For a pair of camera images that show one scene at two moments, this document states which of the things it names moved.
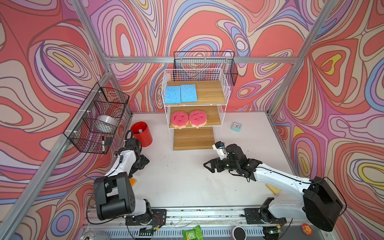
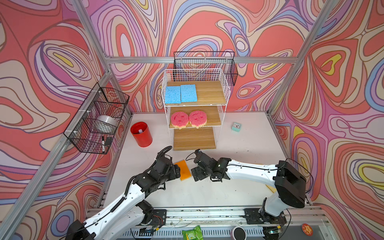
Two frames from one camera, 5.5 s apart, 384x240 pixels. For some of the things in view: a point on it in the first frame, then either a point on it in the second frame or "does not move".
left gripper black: x=143 y=160 to x=171 y=175
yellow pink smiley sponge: x=198 y=118 does not move
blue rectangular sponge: x=188 y=93 does not move
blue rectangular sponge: x=172 y=94 does not move
